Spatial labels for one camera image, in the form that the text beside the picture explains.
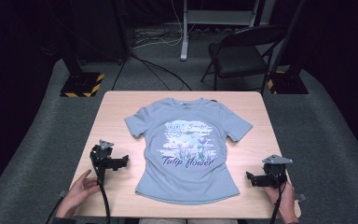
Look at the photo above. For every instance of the grey tape strip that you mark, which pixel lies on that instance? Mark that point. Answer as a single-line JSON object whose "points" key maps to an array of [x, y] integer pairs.
{"points": [[301, 197], [62, 193]]}

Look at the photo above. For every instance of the light blue printed t-shirt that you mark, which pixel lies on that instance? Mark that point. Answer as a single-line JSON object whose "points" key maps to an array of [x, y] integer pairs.
{"points": [[183, 174]]}

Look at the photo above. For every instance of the dark cabinet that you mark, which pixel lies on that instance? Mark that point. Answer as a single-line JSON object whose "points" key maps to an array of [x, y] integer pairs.
{"points": [[102, 28]]}

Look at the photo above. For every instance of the black stand with striped base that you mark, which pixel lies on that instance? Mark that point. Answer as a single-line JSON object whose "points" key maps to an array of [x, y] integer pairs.
{"points": [[289, 82], [80, 84]]}

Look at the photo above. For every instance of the white metal stand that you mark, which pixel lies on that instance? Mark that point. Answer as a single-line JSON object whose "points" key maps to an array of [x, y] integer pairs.
{"points": [[185, 31]]}

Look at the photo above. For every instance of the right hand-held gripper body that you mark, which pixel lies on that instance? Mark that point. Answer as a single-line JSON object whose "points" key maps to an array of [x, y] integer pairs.
{"points": [[273, 174]]}

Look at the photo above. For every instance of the black folding chair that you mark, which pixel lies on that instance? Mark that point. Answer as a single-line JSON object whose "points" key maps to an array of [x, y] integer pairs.
{"points": [[239, 59]]}

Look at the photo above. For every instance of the person's right hand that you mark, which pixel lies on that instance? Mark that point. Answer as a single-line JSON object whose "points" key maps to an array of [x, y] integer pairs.
{"points": [[284, 199]]}

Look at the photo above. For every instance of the person's left hand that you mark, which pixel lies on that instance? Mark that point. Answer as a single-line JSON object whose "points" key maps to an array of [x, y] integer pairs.
{"points": [[80, 189]]}

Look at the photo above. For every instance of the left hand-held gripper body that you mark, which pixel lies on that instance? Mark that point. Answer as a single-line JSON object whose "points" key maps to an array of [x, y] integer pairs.
{"points": [[101, 158]]}

